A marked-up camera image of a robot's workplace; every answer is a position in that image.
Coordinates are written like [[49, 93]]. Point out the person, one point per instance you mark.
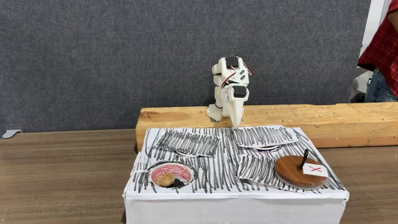
[[382, 49]]

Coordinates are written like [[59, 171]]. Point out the white box with black stripes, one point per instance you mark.
[[224, 205]]

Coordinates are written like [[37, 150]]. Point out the paper label with red cross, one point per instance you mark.
[[315, 170]]

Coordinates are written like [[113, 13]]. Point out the grey felt partition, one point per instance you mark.
[[124, 62]]

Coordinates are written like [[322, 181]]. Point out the brown debris lump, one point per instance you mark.
[[164, 180]]

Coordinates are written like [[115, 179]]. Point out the round wooden lid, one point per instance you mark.
[[289, 171]]

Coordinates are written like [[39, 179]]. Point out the light wooden beam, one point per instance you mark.
[[342, 124]]

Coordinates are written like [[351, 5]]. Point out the striped paper sheet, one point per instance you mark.
[[264, 135], [189, 143], [258, 169]]

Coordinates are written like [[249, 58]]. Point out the white chair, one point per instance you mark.
[[360, 84]]

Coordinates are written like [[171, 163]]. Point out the red lined cup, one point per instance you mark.
[[177, 170]]

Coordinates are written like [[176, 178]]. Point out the grey partition foot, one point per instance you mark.
[[11, 133]]

